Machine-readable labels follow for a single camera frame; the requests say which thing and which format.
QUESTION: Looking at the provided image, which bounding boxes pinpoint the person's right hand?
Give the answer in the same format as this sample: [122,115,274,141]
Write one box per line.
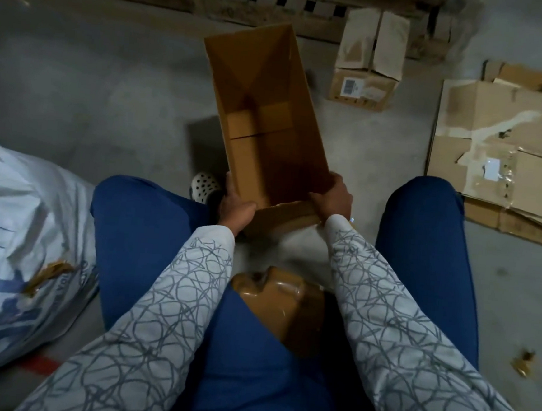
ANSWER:
[306,170,358,226]

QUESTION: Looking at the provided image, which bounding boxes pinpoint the person's left hand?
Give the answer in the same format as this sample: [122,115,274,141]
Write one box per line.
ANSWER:
[215,171,262,239]

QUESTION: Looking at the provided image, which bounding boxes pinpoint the large black-label cardboard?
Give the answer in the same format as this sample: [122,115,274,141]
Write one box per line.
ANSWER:
[189,15,352,240]

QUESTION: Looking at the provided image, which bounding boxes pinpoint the small brown cardboard box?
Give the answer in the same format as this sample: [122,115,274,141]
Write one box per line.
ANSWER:
[327,4,414,114]

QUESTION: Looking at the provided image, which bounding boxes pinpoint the person's left forearm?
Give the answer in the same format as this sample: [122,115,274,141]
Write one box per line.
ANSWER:
[13,209,239,411]

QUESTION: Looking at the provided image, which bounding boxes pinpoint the person's right forearm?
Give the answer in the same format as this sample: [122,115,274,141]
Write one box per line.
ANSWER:
[307,212,542,411]

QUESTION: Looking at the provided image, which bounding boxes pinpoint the person's left white clog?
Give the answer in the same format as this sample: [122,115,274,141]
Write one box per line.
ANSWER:
[189,169,226,206]

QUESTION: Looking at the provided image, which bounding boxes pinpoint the person's blue trousers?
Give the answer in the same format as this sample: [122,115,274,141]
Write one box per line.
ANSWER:
[74,149,495,411]

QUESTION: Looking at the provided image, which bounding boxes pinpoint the small cardboard box being taped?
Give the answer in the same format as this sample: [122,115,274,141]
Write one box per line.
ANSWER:
[421,73,542,234]

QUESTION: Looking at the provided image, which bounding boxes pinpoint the brown plastic-wrapped stool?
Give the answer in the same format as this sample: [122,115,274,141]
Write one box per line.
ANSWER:
[225,262,333,360]

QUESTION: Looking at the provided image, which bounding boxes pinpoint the wooden pallet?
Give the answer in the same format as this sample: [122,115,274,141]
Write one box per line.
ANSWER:
[0,0,459,65]

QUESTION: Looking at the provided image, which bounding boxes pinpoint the white woven sack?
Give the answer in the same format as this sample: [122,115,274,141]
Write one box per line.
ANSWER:
[0,139,113,396]

